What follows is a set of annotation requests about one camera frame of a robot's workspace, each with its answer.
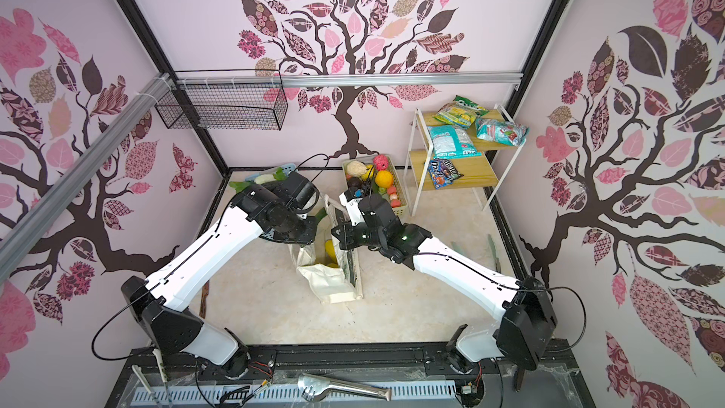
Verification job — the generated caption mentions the cream canvas grocery bag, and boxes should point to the cream canvas grocery bag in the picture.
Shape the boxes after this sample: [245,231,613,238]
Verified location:
[288,196,364,304]

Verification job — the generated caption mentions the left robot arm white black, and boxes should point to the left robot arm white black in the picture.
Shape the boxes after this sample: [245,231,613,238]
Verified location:
[122,172,320,379]

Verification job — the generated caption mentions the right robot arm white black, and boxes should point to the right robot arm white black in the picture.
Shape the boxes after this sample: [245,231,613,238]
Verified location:
[332,191,557,371]

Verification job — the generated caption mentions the M&M candy bag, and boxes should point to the M&M candy bag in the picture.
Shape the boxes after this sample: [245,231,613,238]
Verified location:
[428,159,464,190]

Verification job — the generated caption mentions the yellow green snack bag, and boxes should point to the yellow green snack bag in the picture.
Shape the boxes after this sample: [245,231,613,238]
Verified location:
[433,96,490,130]

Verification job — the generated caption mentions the white teal red snack bag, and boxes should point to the white teal red snack bag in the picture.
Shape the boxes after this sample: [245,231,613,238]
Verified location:
[475,117,530,147]

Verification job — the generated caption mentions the blue plastic vegetable basket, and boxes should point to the blue plastic vegetable basket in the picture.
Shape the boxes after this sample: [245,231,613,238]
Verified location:
[245,164,296,184]

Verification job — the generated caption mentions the green plastic fruit basket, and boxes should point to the green plastic fruit basket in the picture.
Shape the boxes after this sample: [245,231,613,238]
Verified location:
[342,154,407,218]

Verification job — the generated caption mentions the orange fruit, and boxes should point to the orange fruit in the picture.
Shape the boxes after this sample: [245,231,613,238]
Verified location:
[375,170,395,190]

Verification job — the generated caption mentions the dark avocado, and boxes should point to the dark avocado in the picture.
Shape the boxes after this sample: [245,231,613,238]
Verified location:
[347,177,363,190]

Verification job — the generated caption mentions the green lettuce leaf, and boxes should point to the green lettuce leaf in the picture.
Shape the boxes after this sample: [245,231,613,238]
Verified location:
[228,181,251,194]

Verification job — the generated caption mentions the beige cauliflower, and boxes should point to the beige cauliflower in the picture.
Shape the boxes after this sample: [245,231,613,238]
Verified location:
[345,161,368,179]

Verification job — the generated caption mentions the pink dragon fruit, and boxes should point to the pink dragon fruit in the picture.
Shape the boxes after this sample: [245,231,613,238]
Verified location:
[373,154,390,171]

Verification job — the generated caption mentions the wooden serrated knife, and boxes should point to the wooden serrated knife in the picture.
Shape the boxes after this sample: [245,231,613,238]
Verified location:
[198,281,210,318]

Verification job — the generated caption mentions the metal tongs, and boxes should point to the metal tongs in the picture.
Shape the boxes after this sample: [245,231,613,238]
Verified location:
[298,373,392,402]

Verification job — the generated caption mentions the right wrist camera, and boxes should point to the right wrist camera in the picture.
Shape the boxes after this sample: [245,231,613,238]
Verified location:
[339,190,364,226]

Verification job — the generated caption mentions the black wire wall basket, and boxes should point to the black wire wall basket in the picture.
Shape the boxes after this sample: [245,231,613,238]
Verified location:
[155,68,289,131]

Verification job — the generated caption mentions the white wire wooden shelf rack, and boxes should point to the white wire wooden shelf rack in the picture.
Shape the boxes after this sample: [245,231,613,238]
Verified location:
[401,109,524,216]

